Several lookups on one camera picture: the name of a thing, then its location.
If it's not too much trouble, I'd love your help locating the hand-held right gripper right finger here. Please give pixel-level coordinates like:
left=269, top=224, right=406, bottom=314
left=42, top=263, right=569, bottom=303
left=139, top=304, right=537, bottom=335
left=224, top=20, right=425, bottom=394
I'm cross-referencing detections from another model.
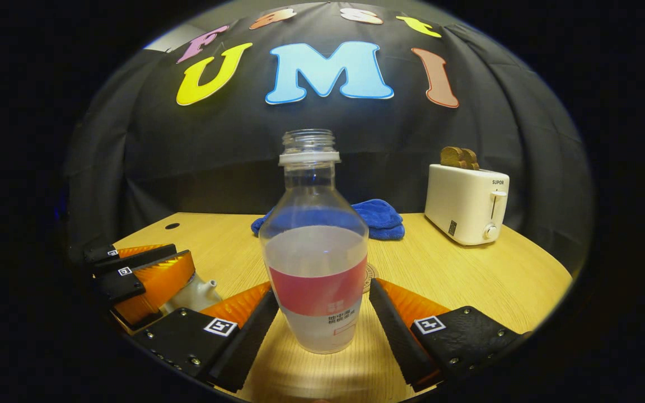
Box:
left=368, top=278, right=530, bottom=392

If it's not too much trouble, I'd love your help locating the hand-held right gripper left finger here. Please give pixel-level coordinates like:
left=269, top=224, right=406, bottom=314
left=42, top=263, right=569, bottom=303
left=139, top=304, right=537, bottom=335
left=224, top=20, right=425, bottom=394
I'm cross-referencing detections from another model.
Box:
left=132, top=282, right=280, bottom=393

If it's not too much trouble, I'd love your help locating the white teacup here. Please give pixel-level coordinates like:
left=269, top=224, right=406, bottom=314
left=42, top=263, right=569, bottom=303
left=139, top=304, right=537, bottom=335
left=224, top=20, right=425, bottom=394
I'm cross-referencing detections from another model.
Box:
left=160, top=273, right=223, bottom=314

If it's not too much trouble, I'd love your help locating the clear water bottle red label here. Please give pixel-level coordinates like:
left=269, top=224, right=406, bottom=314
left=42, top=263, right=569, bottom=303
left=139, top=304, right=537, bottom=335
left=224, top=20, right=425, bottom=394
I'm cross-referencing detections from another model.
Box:
left=259, top=129, right=370, bottom=354

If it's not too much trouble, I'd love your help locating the blue folded towel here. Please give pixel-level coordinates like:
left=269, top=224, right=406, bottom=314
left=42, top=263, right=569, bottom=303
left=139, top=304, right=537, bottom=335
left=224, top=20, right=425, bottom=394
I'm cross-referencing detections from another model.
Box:
left=251, top=199, right=405, bottom=241

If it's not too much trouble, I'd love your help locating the white toaster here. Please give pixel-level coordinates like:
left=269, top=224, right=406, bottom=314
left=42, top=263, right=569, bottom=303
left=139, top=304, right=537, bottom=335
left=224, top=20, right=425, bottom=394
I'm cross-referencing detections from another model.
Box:
left=424, top=163, right=510, bottom=246

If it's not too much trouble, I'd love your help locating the black backdrop cloth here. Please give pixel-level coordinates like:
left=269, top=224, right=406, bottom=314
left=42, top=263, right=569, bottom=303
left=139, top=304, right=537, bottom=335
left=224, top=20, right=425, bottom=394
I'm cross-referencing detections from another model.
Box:
left=65, top=3, right=595, bottom=275

